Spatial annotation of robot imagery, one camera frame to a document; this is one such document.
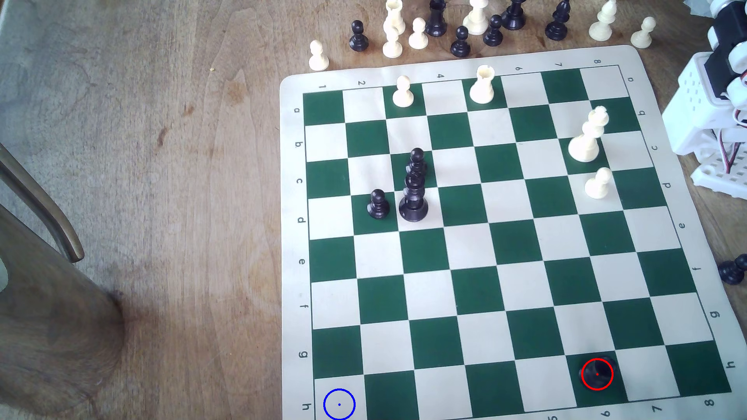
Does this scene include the white rook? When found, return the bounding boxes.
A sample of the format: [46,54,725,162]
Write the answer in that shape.
[469,65,496,106]
[385,0,406,35]

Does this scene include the tall black chess piece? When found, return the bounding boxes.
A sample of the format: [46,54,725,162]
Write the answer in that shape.
[501,0,527,31]
[425,0,448,37]

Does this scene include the green and white chess mat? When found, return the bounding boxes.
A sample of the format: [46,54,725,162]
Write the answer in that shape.
[279,45,745,420]

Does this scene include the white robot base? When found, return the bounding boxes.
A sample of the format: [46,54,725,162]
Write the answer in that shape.
[690,153,747,201]

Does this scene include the white bishop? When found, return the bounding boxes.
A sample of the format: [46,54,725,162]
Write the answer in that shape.
[588,0,617,42]

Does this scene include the black queen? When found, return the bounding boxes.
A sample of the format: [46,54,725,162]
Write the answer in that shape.
[398,170,430,223]

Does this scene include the black pawn behind tall piece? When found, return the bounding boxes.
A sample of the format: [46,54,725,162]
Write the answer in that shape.
[407,147,428,179]

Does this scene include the tall white chess piece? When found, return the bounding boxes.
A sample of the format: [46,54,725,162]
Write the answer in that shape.
[568,106,611,163]
[463,0,490,36]

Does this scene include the red white black servo wires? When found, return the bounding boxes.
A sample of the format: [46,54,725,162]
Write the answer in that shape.
[720,125,747,176]

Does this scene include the black rook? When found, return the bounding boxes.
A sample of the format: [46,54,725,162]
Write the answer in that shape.
[579,356,615,392]

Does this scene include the dark wooden chair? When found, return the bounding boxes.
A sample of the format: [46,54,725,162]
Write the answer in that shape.
[0,143,126,416]

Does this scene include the white pawn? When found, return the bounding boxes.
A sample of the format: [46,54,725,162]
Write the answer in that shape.
[392,75,415,109]
[630,16,657,50]
[584,167,613,200]
[308,40,330,72]
[382,24,404,59]
[408,17,430,50]

